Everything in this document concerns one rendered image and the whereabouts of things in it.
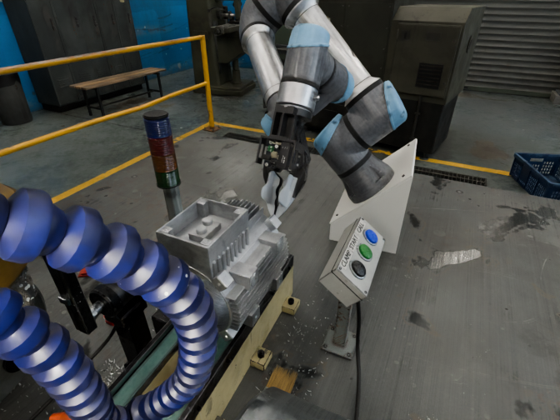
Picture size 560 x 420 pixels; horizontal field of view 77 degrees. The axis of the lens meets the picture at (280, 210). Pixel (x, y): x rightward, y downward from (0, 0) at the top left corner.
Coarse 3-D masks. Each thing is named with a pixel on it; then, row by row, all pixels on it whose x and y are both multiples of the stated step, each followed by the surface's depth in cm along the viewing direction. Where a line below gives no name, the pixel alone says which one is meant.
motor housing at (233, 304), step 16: (256, 208) 69; (256, 224) 67; (256, 240) 65; (240, 256) 61; (256, 256) 62; (272, 256) 66; (272, 272) 67; (208, 288) 71; (240, 288) 57; (256, 288) 61; (224, 304) 69; (240, 304) 57; (224, 320) 64; (240, 320) 58
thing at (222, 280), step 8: (272, 216) 68; (272, 224) 68; (280, 224) 69; (224, 272) 55; (216, 280) 54; (224, 280) 54; (232, 280) 55; (224, 288) 54; (224, 336) 62; (232, 336) 61
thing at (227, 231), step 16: (192, 208) 62; (208, 208) 64; (224, 208) 62; (240, 208) 61; (176, 224) 59; (192, 224) 62; (208, 224) 59; (224, 224) 62; (240, 224) 59; (160, 240) 56; (176, 240) 54; (192, 240) 58; (208, 240) 53; (224, 240) 56; (240, 240) 60; (176, 256) 56; (192, 256) 54; (208, 256) 52; (224, 256) 56; (208, 272) 54
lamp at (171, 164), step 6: (156, 156) 86; (162, 156) 86; (168, 156) 87; (174, 156) 89; (156, 162) 87; (162, 162) 87; (168, 162) 88; (174, 162) 89; (156, 168) 88; (162, 168) 88; (168, 168) 88; (174, 168) 90
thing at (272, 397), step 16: (256, 400) 32; (272, 400) 33; (288, 400) 34; (304, 400) 36; (240, 416) 30; (256, 416) 30; (272, 416) 31; (288, 416) 31; (304, 416) 32; (320, 416) 32; (336, 416) 34
